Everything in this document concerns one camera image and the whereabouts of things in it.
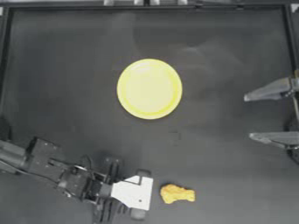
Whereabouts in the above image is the yellow round plate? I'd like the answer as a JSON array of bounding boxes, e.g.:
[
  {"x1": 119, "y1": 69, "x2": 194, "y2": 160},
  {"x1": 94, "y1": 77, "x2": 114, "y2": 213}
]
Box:
[{"x1": 117, "y1": 58, "x2": 183, "y2": 121}]

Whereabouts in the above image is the toy fried chicken piece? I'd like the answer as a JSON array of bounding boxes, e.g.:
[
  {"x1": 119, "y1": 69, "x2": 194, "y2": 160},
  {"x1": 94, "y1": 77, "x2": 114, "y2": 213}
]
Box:
[{"x1": 159, "y1": 183, "x2": 197, "y2": 205}]

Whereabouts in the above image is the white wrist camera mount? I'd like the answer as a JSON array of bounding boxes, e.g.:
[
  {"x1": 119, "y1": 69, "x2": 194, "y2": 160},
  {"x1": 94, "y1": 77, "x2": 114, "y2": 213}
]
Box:
[{"x1": 110, "y1": 174, "x2": 155, "y2": 212}]

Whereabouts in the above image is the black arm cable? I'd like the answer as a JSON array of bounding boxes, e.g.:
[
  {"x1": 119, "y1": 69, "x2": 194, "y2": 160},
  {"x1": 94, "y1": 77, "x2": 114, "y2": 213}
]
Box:
[{"x1": 74, "y1": 154, "x2": 98, "y2": 177}]

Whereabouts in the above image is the black metal frame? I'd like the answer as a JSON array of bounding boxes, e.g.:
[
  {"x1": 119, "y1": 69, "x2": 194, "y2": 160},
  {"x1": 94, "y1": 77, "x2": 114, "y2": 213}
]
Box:
[{"x1": 0, "y1": 0, "x2": 299, "y2": 117}]

